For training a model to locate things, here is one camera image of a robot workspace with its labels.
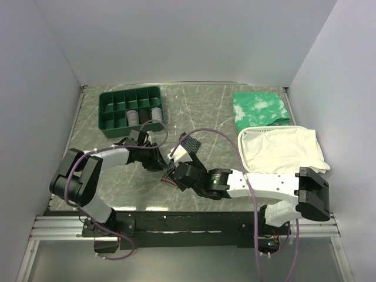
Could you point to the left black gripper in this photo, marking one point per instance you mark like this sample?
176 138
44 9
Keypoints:
156 159

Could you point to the white cloth in basket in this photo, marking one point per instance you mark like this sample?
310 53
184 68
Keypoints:
315 158

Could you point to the navy striped underwear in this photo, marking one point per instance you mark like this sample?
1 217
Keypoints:
192 145

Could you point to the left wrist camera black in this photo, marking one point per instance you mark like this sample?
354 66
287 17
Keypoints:
136 138

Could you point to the green compartment organizer tray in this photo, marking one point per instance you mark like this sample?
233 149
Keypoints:
121 111

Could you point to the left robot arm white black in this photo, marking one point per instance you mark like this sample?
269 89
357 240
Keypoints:
77 176

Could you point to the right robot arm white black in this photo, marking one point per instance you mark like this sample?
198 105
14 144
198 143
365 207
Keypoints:
303 194

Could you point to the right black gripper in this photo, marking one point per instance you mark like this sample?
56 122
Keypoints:
197 162

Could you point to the white perforated laundry basket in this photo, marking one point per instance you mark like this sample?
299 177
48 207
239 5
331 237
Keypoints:
272 149

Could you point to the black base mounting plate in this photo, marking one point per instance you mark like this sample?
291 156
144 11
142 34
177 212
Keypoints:
145 229

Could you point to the green white tie-dye cloth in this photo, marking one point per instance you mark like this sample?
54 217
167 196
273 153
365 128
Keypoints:
257 109

